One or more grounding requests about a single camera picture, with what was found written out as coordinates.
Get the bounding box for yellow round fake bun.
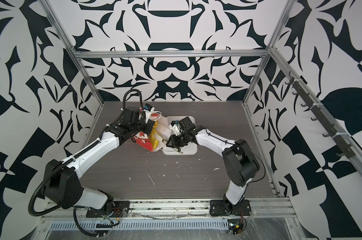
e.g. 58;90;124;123
149;121;159;150

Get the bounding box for steel tongs with white tips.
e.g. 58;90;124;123
162;134;184;154

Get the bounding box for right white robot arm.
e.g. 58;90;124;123
166;117;260;208

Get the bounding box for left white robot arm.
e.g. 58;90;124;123
38;107;157;210

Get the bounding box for small green circuit board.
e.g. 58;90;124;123
228;222;244;235

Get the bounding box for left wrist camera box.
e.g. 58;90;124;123
144;103;155;112

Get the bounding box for black corrugated cable hose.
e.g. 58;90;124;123
28;155;76;217

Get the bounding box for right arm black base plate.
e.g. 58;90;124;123
210;200;252;217

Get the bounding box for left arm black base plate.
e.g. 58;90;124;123
86;201;130;218

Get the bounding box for white slotted cable duct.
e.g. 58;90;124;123
47;218;230;231

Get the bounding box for aluminium cage frame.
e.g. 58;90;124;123
38;0;362;240

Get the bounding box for black wall hook rail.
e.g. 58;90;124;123
285;72;356;159

